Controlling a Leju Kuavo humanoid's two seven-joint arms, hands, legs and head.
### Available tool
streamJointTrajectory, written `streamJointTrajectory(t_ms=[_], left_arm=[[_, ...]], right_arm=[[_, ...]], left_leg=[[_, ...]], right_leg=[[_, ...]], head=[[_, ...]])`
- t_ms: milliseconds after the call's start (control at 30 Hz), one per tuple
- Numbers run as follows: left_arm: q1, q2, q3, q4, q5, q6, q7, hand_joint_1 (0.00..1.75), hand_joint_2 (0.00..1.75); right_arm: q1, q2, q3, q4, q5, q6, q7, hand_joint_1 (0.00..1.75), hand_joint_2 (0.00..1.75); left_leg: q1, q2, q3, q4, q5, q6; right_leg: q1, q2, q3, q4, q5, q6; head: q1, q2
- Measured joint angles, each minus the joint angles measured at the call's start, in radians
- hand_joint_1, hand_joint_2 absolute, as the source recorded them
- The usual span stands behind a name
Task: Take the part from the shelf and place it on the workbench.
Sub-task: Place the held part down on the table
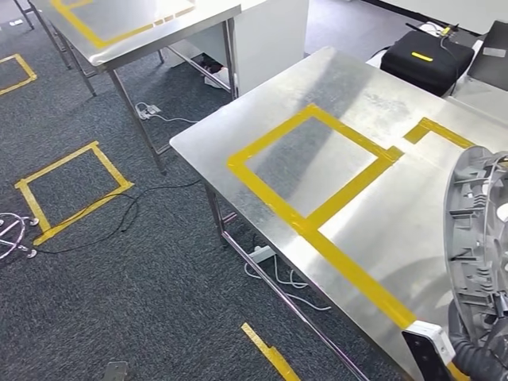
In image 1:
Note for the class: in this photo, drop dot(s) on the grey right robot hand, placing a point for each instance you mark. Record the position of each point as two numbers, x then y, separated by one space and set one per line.
498 336

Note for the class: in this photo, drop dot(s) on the grey plastic hubcap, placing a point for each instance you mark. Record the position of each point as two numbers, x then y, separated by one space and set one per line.
468 226

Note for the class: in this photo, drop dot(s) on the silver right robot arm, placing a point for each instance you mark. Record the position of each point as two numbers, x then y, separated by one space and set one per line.
468 363

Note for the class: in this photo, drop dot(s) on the stainless steel workbench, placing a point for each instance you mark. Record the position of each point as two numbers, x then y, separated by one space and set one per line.
357 247

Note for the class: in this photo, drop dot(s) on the yellow tape outline on workbench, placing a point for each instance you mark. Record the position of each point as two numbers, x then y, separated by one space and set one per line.
269 197

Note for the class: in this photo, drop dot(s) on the white desk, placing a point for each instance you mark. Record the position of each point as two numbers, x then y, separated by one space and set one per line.
476 100

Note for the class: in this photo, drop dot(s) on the grey laptop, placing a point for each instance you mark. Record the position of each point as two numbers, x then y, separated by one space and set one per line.
492 58

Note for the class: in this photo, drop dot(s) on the black carrying case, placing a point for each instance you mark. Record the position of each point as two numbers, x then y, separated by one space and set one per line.
424 68

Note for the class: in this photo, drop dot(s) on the yellow floor tape outline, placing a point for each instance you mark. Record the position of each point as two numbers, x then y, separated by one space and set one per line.
269 355

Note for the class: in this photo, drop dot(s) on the white power strip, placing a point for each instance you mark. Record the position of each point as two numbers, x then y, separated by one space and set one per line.
262 254

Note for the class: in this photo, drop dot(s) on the black robot foot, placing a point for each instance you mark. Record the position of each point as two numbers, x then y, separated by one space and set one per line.
115 372

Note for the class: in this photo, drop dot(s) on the white power adapter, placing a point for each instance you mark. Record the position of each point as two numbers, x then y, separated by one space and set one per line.
149 110

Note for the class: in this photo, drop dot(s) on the stainless steel table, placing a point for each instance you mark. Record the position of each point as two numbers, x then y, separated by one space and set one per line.
178 26

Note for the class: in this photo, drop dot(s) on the yellow floor tape square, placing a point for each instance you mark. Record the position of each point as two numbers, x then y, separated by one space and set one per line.
27 67
60 163

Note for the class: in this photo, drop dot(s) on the yellow tape outline on table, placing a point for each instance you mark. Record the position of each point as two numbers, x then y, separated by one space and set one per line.
79 27

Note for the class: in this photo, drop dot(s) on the chrome star stool base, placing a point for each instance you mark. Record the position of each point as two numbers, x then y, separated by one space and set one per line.
12 236

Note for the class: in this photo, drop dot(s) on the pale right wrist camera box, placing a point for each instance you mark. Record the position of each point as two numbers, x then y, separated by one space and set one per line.
430 336

